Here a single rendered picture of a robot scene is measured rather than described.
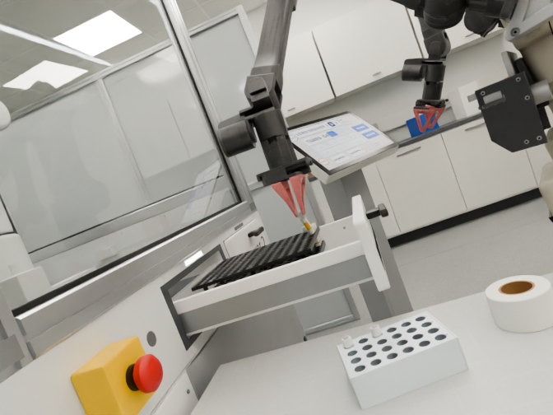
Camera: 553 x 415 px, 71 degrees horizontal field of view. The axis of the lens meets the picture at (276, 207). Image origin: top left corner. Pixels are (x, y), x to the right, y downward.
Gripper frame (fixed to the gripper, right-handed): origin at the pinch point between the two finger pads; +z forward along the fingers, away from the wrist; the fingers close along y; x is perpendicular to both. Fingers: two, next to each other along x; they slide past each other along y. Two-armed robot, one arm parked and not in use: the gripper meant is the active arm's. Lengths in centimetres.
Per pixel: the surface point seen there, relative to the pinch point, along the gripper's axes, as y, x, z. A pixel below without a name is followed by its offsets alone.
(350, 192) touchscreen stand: 5, 95, 1
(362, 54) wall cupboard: 47, 326, -118
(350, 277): 7.0, -14.9, 11.3
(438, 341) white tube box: 15.4, -29.0, 17.3
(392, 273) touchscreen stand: 11, 105, 42
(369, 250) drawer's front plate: 11.0, -16.8, 7.9
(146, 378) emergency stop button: -14.4, -37.1, 10.7
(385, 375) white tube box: 9.1, -31.2, 18.6
